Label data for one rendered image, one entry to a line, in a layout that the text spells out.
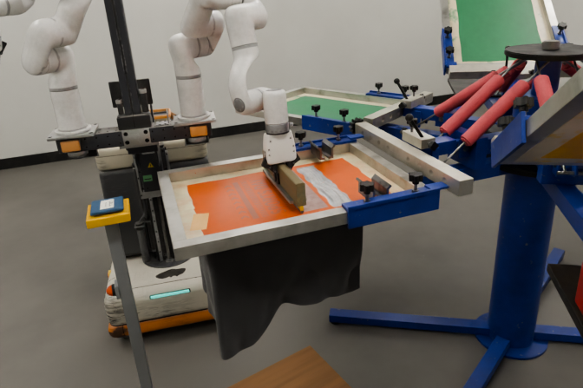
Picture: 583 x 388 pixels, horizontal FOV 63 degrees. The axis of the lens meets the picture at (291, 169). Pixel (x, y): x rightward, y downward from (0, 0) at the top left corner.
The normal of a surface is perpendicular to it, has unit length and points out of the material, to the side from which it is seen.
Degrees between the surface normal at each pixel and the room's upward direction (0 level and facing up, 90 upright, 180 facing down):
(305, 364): 0
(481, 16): 32
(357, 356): 0
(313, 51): 90
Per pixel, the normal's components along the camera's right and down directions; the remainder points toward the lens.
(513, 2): -0.14, -0.59
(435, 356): -0.05, -0.93
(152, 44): 0.33, 0.33
